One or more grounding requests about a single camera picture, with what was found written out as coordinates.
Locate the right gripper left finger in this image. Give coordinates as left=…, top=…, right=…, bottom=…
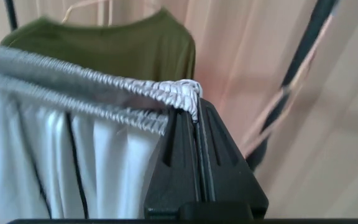
left=144, top=107, right=203, bottom=219

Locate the green long-sleeved shirt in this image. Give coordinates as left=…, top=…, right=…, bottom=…
left=0, top=7, right=197, bottom=83

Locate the beige curtain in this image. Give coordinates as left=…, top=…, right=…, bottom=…
left=0, top=0, right=358, bottom=219

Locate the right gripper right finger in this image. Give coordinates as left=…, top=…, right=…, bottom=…
left=195, top=97, right=270, bottom=219

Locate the pale grey garment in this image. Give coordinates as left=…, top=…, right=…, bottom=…
left=0, top=42, right=204, bottom=220

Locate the black clothes rack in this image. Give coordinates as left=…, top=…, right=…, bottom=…
left=3, top=0, right=341, bottom=172

